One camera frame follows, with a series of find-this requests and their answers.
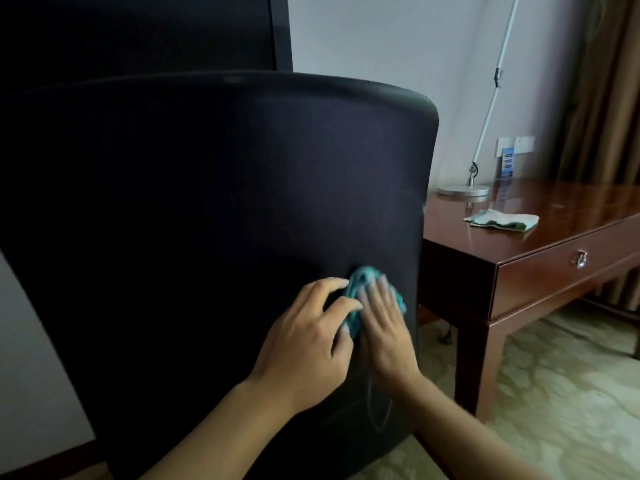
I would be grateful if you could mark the white wall switch plate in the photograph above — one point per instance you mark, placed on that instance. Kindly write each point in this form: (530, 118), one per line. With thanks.
(524, 144)

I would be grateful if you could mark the person's right hand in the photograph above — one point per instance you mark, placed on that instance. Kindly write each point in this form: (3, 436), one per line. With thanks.
(387, 344)

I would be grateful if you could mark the white wall socket plate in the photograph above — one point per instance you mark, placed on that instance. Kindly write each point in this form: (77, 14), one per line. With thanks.
(503, 146)

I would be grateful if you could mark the person's left hand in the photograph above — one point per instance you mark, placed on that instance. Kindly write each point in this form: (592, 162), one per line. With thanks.
(300, 354)

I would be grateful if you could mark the white desk lamp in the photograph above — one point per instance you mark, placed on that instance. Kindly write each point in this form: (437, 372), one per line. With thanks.
(487, 119)

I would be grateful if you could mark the dark wooden desk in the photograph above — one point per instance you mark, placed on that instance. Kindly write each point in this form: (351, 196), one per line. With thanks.
(540, 244)

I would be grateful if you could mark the teal cleaning cloth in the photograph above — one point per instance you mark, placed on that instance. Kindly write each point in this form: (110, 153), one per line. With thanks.
(361, 287)

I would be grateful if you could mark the person's left thumb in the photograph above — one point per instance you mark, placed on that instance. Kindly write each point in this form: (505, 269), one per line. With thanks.
(345, 347)

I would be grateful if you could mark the person's right fingers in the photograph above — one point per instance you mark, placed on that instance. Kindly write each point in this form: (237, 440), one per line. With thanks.
(382, 299)

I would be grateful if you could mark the black chair backrest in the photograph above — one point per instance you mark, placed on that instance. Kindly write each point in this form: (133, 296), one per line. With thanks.
(210, 234)

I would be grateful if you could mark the folded white green cloth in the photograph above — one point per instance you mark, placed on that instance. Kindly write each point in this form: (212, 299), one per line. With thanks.
(502, 219)

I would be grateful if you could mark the brown curtain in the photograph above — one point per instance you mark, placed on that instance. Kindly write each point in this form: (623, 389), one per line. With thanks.
(600, 89)

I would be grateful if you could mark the person's left forearm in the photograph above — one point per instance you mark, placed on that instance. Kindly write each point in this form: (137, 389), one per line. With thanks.
(215, 434)

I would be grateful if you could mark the person's right forearm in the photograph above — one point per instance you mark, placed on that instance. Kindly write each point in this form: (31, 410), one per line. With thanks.
(460, 434)

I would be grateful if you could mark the blue standing card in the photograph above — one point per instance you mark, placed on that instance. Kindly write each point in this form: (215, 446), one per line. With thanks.
(507, 162)

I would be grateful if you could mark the person's left middle finger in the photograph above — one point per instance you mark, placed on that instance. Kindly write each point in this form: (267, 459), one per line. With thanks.
(340, 312)

